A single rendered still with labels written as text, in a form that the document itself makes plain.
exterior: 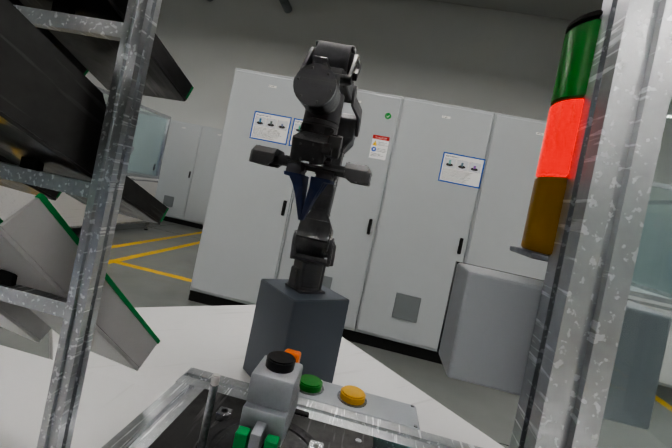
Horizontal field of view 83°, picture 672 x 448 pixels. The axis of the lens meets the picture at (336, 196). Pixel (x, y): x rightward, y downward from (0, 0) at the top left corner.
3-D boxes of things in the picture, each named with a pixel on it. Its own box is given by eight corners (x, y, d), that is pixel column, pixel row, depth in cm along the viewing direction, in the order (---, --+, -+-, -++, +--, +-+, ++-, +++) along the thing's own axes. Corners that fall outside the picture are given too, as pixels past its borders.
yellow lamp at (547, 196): (509, 244, 28) (523, 179, 28) (581, 259, 27) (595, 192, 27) (538, 253, 23) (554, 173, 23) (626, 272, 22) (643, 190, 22)
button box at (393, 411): (286, 406, 64) (293, 370, 64) (408, 440, 62) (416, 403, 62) (274, 430, 57) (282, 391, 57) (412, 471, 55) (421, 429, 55)
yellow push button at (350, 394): (339, 394, 62) (342, 382, 62) (363, 400, 61) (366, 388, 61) (337, 407, 58) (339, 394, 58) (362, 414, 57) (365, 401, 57)
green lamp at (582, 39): (537, 111, 28) (551, 45, 28) (610, 123, 27) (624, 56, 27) (572, 90, 23) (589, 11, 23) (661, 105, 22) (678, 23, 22)
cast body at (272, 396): (257, 401, 42) (270, 340, 42) (295, 411, 42) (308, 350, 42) (227, 449, 34) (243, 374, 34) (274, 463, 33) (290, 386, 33)
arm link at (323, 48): (322, 131, 86) (331, 85, 86) (358, 138, 85) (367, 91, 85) (294, 102, 57) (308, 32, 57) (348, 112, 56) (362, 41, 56)
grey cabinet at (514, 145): (433, 343, 379) (479, 124, 378) (515, 364, 369) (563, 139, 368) (442, 366, 325) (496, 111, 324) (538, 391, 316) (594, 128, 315)
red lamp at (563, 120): (523, 177, 28) (537, 112, 28) (595, 191, 27) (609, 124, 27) (555, 172, 23) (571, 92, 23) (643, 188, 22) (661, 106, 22)
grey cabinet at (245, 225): (210, 288, 407) (253, 84, 406) (281, 306, 397) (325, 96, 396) (185, 301, 354) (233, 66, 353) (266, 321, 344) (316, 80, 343)
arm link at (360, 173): (270, 116, 63) (258, 107, 57) (379, 136, 61) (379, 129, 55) (260, 164, 63) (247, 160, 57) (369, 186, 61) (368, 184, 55)
